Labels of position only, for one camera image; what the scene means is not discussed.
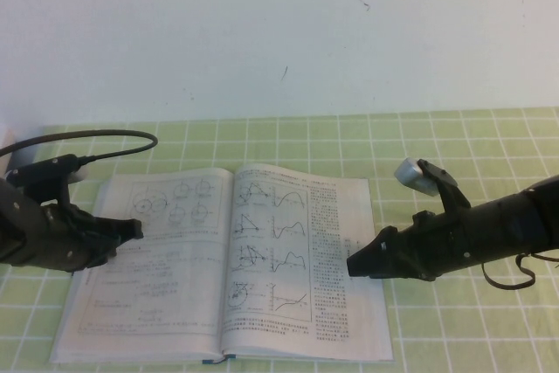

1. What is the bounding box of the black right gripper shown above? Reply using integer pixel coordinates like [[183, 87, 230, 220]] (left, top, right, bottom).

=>
[[346, 205, 485, 281]]

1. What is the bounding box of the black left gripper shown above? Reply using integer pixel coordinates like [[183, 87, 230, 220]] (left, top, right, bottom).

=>
[[25, 201, 146, 274]]

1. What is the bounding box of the textbook with diagrams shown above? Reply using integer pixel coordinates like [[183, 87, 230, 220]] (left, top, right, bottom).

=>
[[48, 163, 397, 368]]

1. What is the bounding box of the green checkered tablecloth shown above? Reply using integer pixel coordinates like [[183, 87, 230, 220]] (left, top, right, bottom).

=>
[[0, 106, 559, 373]]

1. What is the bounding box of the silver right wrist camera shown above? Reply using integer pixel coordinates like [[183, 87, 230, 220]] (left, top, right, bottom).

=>
[[393, 157, 440, 197]]

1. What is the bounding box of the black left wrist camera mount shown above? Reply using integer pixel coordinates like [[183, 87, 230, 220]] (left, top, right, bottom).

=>
[[5, 154, 82, 209]]

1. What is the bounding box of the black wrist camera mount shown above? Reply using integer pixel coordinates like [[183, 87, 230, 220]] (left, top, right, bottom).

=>
[[5, 154, 82, 209], [416, 159, 473, 218]]

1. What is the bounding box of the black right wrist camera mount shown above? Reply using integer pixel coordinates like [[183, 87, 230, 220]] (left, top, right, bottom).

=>
[[416, 159, 473, 218]]

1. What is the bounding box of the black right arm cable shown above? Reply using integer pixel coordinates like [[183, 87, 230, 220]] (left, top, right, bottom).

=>
[[481, 252, 559, 292]]

